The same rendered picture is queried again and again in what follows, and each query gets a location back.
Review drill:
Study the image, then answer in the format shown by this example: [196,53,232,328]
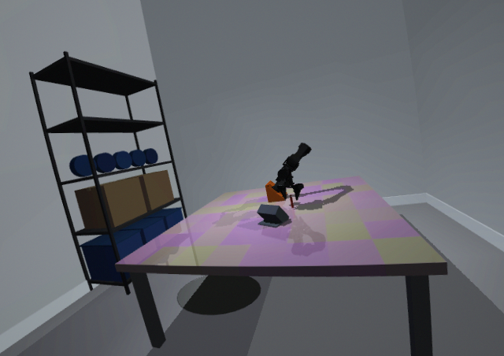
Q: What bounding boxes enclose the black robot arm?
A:
[272,143,312,193]

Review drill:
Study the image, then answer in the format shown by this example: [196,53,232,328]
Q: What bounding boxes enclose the dark grey sloped panel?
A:
[257,204,289,228]

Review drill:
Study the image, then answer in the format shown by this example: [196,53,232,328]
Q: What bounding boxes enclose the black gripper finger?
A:
[278,188,287,199]
[293,189,302,201]

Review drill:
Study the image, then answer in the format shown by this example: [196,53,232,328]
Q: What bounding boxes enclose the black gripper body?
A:
[283,175,304,191]

